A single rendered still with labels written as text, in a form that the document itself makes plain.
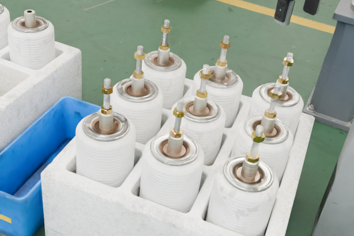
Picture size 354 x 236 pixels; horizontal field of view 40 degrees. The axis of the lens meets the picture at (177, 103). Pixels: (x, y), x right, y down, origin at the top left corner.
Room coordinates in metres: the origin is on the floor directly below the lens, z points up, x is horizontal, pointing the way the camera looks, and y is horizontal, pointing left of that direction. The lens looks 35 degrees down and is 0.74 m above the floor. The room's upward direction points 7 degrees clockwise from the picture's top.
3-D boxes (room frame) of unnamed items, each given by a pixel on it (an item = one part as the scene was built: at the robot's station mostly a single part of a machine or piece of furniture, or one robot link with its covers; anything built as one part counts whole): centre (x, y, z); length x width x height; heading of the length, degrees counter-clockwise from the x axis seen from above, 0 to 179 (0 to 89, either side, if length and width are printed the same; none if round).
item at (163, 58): (0.83, 0.04, 0.26); 0.02 x 0.02 x 0.03
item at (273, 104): (0.65, -0.15, 0.30); 0.01 x 0.01 x 0.08
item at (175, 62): (0.83, 0.04, 0.25); 0.08 x 0.08 x 0.01
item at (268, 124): (0.65, -0.15, 0.26); 0.02 x 0.02 x 0.03
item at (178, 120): (0.57, -0.01, 0.30); 0.01 x 0.01 x 0.08
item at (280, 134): (0.65, -0.15, 0.25); 0.08 x 0.08 x 0.01
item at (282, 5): (0.62, -0.12, 0.49); 0.03 x 0.01 x 0.05; 136
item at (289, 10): (0.63, -0.13, 0.48); 0.02 x 0.01 x 0.04; 46
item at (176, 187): (0.57, -0.01, 0.16); 0.10 x 0.10 x 0.18
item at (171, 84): (0.83, 0.04, 0.16); 0.10 x 0.10 x 0.18
